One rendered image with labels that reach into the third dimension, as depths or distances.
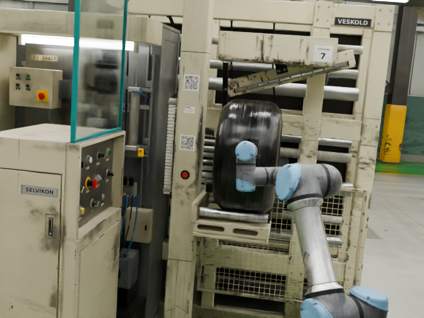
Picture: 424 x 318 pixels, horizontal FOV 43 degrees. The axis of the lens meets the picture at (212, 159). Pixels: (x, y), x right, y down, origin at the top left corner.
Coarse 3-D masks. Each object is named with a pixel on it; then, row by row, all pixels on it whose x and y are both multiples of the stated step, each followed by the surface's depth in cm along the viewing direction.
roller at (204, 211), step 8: (200, 208) 261; (208, 208) 261; (216, 208) 261; (208, 216) 261; (216, 216) 260; (224, 216) 259; (232, 216) 258; (240, 216) 258; (248, 216) 257; (256, 216) 257; (264, 216) 256
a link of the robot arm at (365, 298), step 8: (352, 288) 164; (360, 288) 166; (368, 288) 167; (352, 296) 162; (360, 296) 160; (368, 296) 160; (376, 296) 161; (384, 296) 163; (360, 304) 159; (368, 304) 159; (376, 304) 159; (384, 304) 160; (360, 312) 157; (368, 312) 158; (376, 312) 159; (384, 312) 160
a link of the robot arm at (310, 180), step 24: (288, 168) 170; (312, 168) 172; (288, 192) 168; (312, 192) 167; (312, 216) 166; (312, 240) 163; (312, 264) 162; (312, 288) 160; (336, 288) 157; (312, 312) 156; (336, 312) 154
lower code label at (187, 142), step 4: (180, 136) 264; (184, 136) 264; (188, 136) 264; (192, 136) 263; (180, 140) 264; (184, 140) 264; (188, 140) 264; (192, 140) 264; (180, 144) 265; (184, 144) 264; (188, 144) 264; (192, 144) 264; (180, 148) 265; (184, 148) 265; (188, 148) 264; (192, 148) 264
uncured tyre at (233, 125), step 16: (224, 112) 254; (240, 112) 250; (256, 112) 250; (272, 112) 251; (224, 128) 246; (240, 128) 245; (256, 128) 244; (272, 128) 245; (224, 144) 244; (272, 144) 242; (224, 160) 243; (256, 160) 241; (272, 160) 242; (224, 176) 245; (224, 192) 249; (240, 192) 247; (256, 192) 246; (272, 192) 249; (224, 208) 261; (240, 208) 257; (256, 208) 254
